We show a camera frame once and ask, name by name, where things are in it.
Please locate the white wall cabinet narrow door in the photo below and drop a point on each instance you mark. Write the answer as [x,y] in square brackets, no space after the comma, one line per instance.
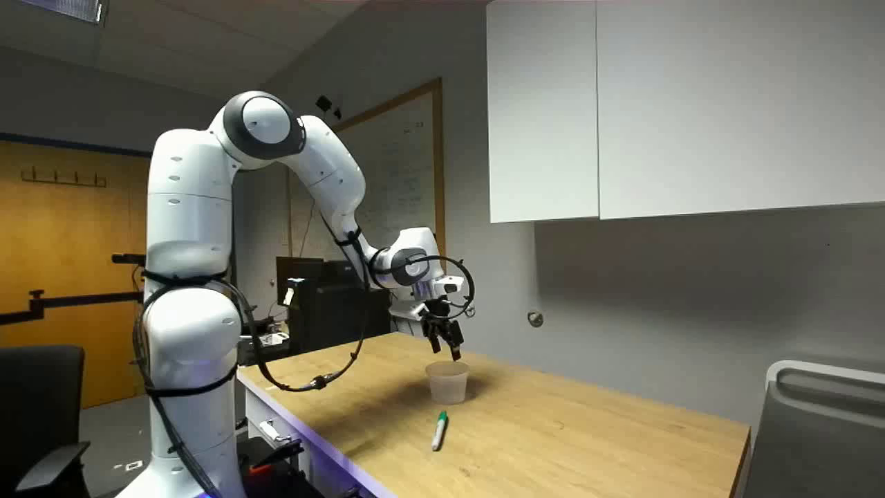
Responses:
[543,111]

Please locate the orange wooden door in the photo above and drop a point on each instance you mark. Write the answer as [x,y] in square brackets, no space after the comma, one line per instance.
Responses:
[64,259]

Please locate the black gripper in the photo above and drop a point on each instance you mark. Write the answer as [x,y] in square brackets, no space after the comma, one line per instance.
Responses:
[438,312]

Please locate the white wall cabinet wide door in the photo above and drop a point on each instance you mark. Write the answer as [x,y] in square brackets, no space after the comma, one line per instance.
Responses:
[738,100]

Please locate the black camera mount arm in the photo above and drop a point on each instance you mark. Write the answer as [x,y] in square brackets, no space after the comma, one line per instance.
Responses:
[64,301]

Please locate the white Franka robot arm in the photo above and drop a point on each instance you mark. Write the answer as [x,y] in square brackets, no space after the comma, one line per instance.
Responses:
[190,277]

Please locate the wood-framed whiteboard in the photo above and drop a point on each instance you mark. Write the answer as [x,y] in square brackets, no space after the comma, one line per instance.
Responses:
[402,167]

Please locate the ceiling light panel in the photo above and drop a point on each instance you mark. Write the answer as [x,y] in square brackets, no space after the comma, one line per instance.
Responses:
[71,8]

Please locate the black office chair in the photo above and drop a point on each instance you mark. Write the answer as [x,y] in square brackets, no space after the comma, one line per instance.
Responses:
[38,417]

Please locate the black equipment box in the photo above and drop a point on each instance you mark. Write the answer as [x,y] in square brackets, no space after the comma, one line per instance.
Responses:
[327,301]

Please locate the coat hook rail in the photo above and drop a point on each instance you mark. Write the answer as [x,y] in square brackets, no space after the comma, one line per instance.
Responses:
[64,179]

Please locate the round metal wall knob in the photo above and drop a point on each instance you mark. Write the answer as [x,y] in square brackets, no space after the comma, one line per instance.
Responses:
[535,319]

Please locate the black and red clamp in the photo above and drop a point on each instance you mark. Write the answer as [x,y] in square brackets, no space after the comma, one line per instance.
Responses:
[269,461]

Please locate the green Sharpie marker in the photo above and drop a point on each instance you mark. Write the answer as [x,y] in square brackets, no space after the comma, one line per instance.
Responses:
[441,430]

